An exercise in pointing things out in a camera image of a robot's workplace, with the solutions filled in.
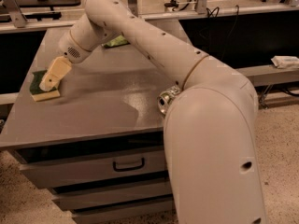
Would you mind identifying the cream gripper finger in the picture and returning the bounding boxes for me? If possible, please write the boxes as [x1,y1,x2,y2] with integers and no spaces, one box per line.
[39,56,72,91]

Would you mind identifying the green and yellow sponge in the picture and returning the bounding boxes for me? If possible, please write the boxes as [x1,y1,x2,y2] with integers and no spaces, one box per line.
[29,70,60,102]

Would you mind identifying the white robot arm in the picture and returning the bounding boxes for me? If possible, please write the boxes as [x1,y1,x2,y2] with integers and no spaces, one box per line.
[40,0,267,224]

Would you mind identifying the silver 7up can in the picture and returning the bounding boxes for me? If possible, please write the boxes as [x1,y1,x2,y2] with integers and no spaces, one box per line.
[157,85,181,115]

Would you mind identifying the green chip bag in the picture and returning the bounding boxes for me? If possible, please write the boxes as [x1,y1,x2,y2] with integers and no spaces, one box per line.
[102,35,128,49]

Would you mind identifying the grey drawer cabinet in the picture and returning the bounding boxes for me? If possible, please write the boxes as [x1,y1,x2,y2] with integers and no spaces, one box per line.
[0,19,194,224]

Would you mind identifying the metal frame rail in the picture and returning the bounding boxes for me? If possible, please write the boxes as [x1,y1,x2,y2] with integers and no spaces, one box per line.
[1,0,299,34]

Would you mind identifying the black drawer handle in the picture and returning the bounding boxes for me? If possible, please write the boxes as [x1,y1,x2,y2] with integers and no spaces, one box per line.
[112,158,145,173]

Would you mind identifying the black cable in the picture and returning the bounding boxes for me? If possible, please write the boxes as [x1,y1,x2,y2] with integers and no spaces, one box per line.
[206,5,240,61]

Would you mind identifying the white packet on rail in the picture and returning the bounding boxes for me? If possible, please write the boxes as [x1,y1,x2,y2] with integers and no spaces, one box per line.
[271,56,299,69]

